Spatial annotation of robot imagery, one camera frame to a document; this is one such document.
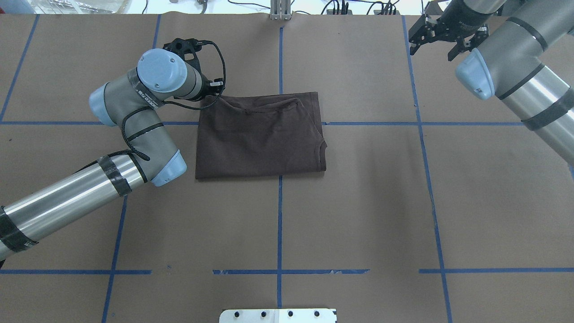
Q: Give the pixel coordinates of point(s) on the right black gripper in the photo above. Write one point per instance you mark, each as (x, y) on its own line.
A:
(458, 20)

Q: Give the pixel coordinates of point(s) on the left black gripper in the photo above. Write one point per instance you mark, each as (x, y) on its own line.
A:
(205, 86)

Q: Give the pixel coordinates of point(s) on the dark brown t-shirt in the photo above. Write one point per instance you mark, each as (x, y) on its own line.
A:
(260, 136)

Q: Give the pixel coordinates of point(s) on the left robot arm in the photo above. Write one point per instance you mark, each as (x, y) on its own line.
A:
(129, 103)

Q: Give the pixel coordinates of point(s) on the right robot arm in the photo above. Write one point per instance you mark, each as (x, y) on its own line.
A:
(506, 63)

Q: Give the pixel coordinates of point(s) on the aluminium frame post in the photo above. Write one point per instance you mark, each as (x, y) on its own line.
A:
(280, 10)

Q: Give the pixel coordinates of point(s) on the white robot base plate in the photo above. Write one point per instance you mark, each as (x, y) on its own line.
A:
(293, 315)

